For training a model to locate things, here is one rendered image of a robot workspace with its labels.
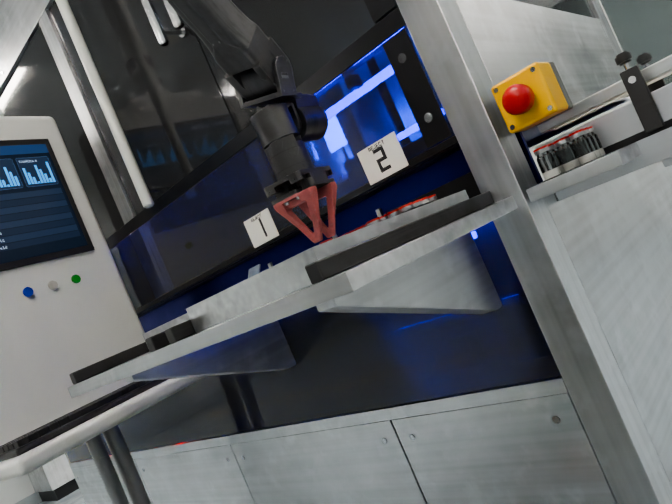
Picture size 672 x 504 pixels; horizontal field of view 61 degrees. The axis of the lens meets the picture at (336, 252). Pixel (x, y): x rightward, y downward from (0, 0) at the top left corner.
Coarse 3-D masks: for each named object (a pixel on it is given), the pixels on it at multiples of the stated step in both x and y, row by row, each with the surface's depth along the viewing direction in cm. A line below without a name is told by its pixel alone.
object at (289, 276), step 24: (408, 216) 71; (336, 240) 60; (360, 240) 63; (288, 264) 60; (240, 288) 66; (264, 288) 64; (288, 288) 61; (192, 312) 74; (216, 312) 71; (240, 312) 68
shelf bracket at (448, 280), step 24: (456, 240) 83; (408, 264) 73; (432, 264) 77; (456, 264) 81; (480, 264) 86; (360, 288) 65; (384, 288) 68; (408, 288) 72; (432, 288) 75; (456, 288) 79; (480, 288) 84; (360, 312) 68; (384, 312) 71; (408, 312) 74; (432, 312) 78; (456, 312) 81; (480, 312) 85
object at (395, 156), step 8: (392, 136) 91; (376, 144) 94; (384, 144) 93; (392, 144) 92; (360, 152) 96; (368, 152) 95; (392, 152) 92; (400, 152) 91; (360, 160) 96; (368, 160) 96; (384, 160) 94; (392, 160) 93; (400, 160) 92; (368, 168) 96; (376, 168) 95; (392, 168) 93; (400, 168) 92; (368, 176) 96; (376, 176) 95; (384, 176) 94
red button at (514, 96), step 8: (512, 88) 74; (520, 88) 74; (528, 88) 74; (504, 96) 75; (512, 96) 75; (520, 96) 74; (528, 96) 74; (504, 104) 76; (512, 104) 75; (520, 104) 74; (528, 104) 74; (512, 112) 75; (520, 112) 75
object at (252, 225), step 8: (256, 216) 116; (264, 216) 115; (248, 224) 118; (256, 224) 117; (264, 224) 115; (272, 224) 114; (248, 232) 119; (256, 232) 117; (272, 232) 114; (256, 240) 118; (264, 240) 117
